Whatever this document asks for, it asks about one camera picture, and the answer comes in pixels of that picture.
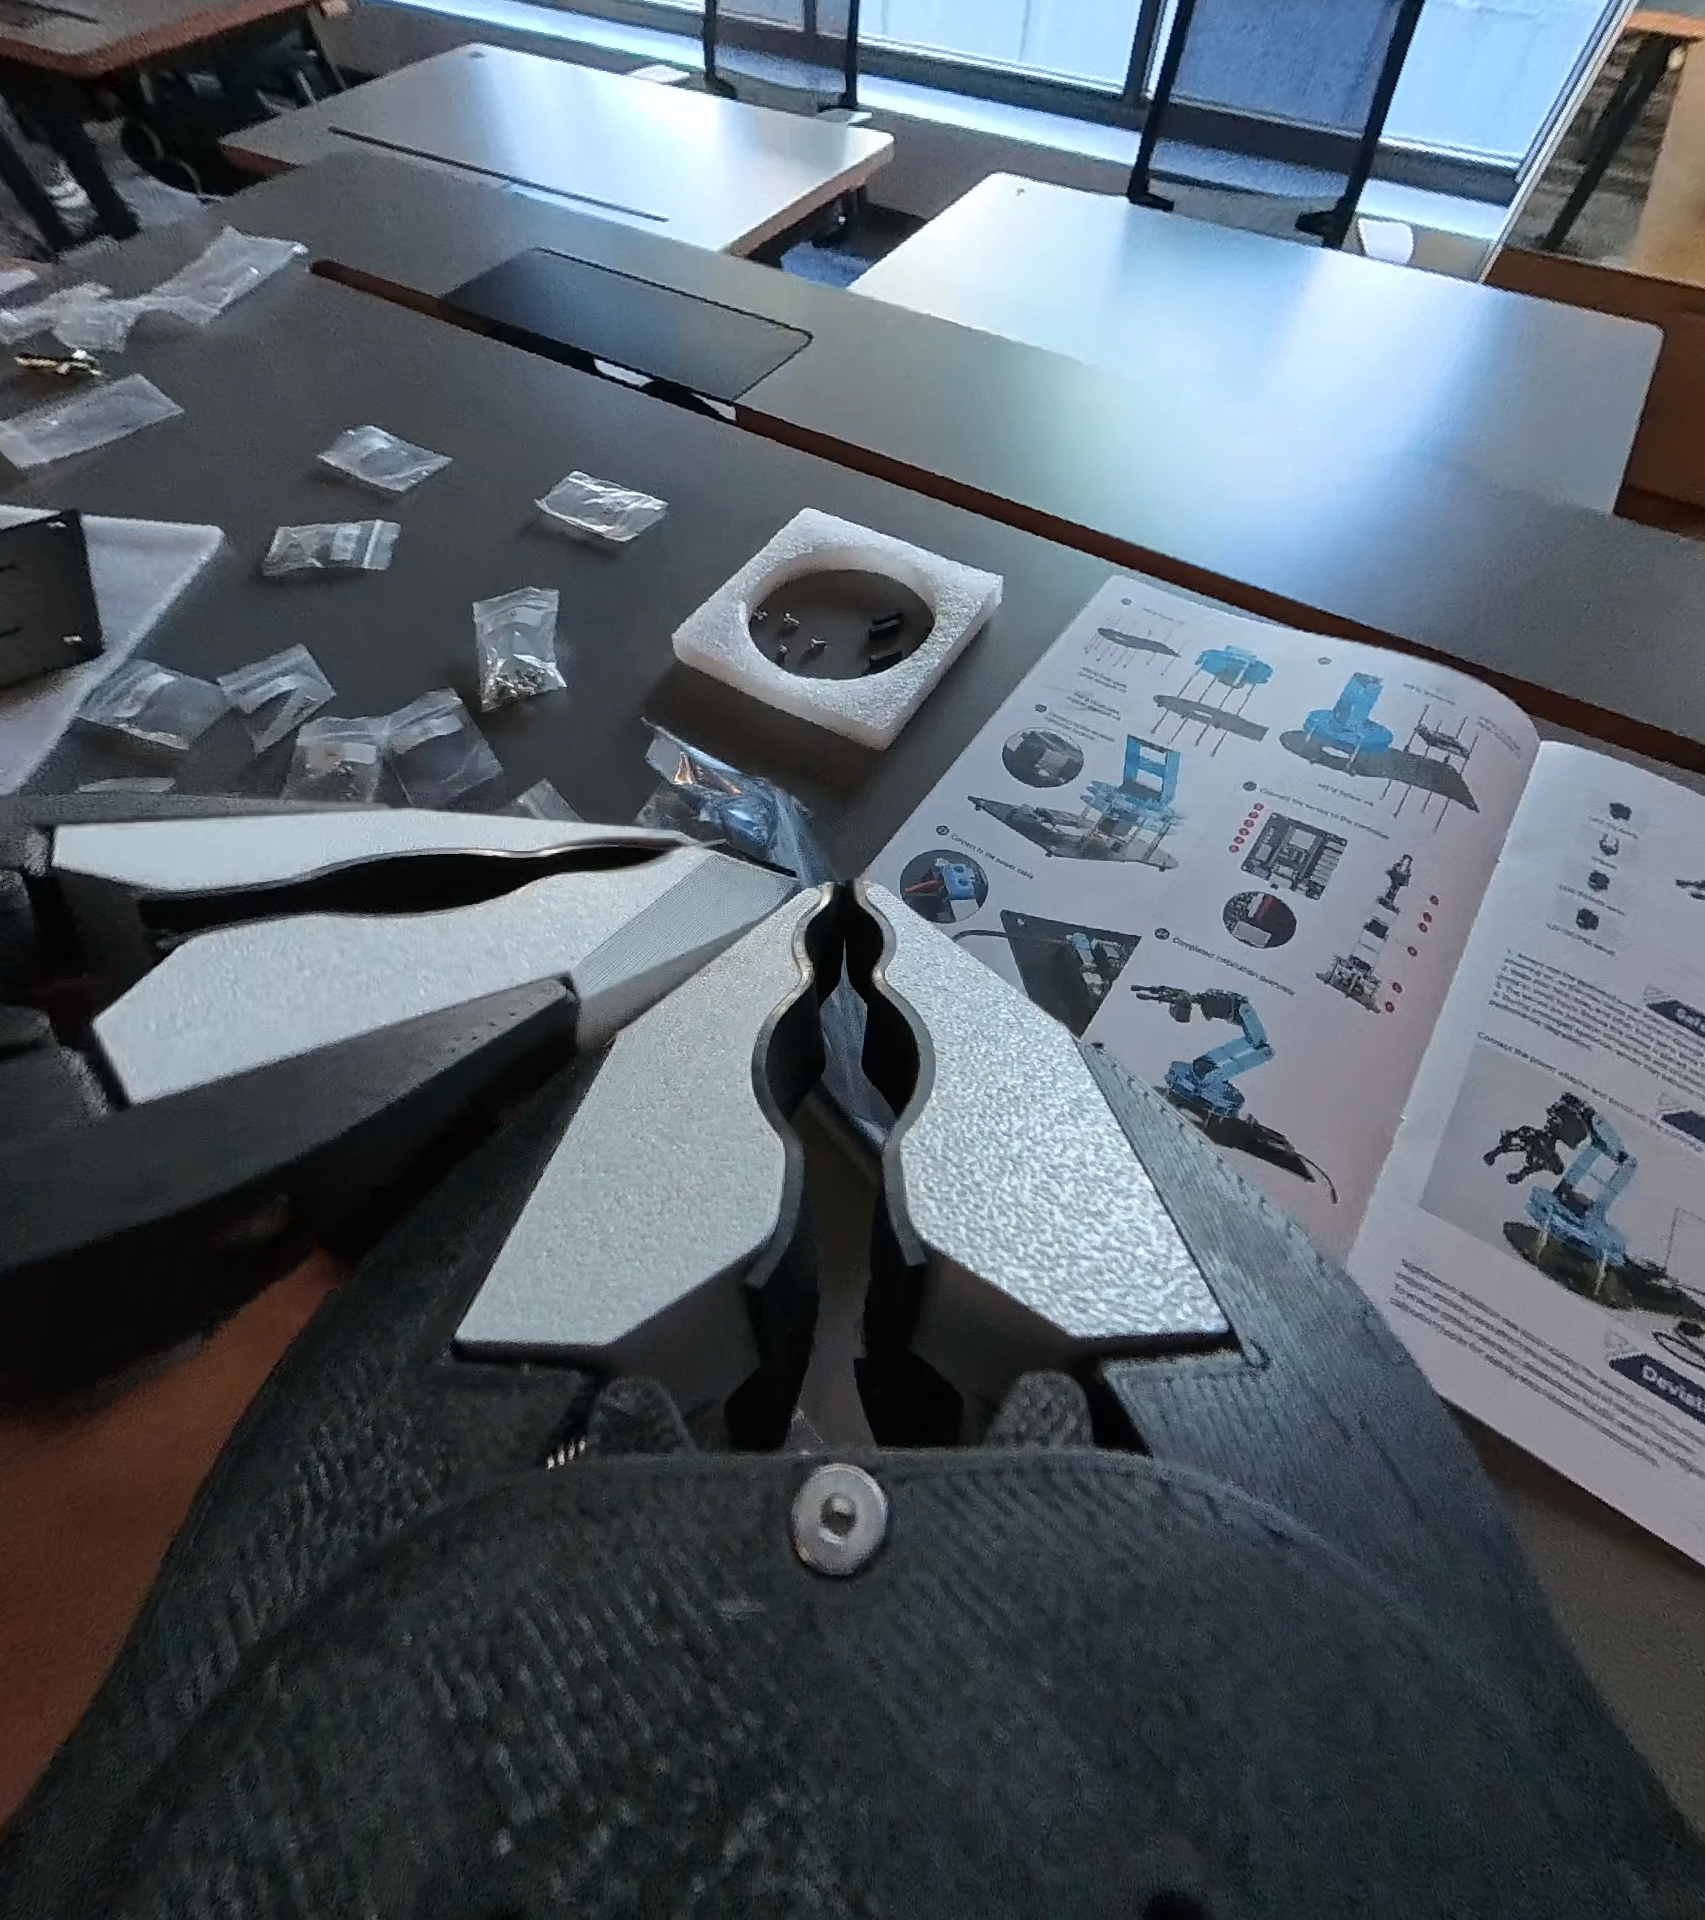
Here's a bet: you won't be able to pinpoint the light grey desk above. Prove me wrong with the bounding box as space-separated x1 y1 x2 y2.
850 172 1668 515
222 43 899 260

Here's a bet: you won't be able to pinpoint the dark grey desk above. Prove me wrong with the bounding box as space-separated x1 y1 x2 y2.
0 258 1705 1920
191 146 1705 787

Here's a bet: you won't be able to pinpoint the dark parts bag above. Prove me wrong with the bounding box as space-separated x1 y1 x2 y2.
637 728 812 877

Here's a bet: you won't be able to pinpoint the scattered small clear zip bags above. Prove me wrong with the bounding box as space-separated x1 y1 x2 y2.
0 226 673 818

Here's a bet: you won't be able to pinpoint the person's left forearm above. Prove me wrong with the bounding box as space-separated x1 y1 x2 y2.
0 1245 343 1920

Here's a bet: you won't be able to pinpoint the white foam tray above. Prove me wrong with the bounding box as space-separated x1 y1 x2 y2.
673 504 1007 753

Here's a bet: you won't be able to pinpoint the black office chair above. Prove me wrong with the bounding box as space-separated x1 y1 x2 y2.
1126 0 1426 248
696 0 871 113

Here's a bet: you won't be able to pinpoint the wooden desk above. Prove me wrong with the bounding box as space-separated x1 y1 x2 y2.
0 0 350 260

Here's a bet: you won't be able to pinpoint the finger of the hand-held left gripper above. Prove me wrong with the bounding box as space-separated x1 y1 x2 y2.
89 848 804 1109
43 801 694 919

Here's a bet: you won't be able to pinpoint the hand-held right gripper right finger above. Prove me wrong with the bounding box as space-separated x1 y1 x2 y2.
856 882 1236 1416

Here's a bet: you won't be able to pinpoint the printed instruction manual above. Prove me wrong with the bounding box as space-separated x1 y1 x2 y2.
863 573 1705 1640

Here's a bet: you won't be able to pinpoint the black desk cable flap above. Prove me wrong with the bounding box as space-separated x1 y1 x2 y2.
444 248 814 409

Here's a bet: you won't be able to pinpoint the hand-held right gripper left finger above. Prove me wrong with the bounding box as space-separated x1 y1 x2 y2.
451 880 837 1416

